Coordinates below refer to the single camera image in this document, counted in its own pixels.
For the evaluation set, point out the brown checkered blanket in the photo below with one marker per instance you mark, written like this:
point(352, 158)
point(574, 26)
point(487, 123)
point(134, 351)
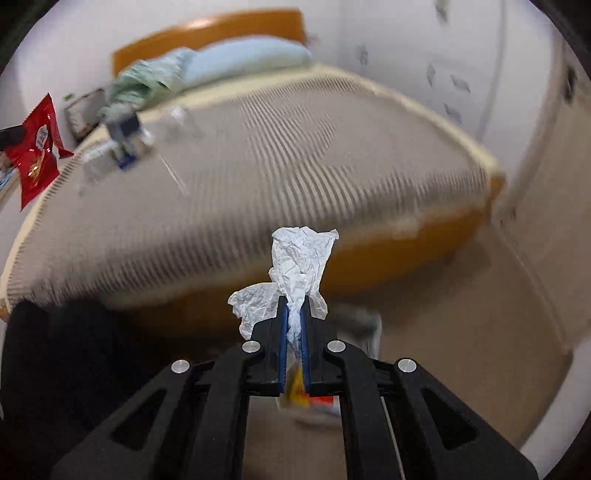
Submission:
point(277, 175)

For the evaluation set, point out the green floral quilt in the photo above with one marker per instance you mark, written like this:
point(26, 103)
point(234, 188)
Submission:
point(143, 83)

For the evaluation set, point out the white perforated box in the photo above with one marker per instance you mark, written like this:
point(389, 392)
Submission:
point(131, 147)

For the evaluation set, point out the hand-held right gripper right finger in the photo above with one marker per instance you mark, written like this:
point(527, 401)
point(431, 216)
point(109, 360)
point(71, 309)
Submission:
point(304, 344)

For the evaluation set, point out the clear plastic wrap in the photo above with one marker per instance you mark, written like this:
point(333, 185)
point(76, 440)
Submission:
point(175, 122)

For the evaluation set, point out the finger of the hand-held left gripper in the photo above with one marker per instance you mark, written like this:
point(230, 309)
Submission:
point(11, 137)

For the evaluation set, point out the wooden bed with checkered cover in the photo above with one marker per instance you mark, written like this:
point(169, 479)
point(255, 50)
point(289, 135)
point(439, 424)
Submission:
point(438, 235)

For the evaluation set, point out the clear plastic bag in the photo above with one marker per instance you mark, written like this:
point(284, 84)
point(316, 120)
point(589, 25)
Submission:
point(360, 332)

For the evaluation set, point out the light blue pillow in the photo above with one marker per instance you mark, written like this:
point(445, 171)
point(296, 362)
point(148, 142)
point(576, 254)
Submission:
point(249, 57)

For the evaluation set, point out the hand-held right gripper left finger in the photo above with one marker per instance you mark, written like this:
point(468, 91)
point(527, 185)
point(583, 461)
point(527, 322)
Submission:
point(282, 344)

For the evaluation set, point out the white wardrobe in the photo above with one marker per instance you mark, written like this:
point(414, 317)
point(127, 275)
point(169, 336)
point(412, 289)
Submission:
point(392, 27)

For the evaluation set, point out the beige door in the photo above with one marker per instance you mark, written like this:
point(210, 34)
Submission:
point(545, 207)

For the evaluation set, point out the black metal nightstand rack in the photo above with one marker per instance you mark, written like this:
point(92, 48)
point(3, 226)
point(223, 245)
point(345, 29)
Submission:
point(85, 113)

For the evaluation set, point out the red snack packet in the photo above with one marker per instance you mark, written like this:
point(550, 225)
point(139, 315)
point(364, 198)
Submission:
point(37, 157)

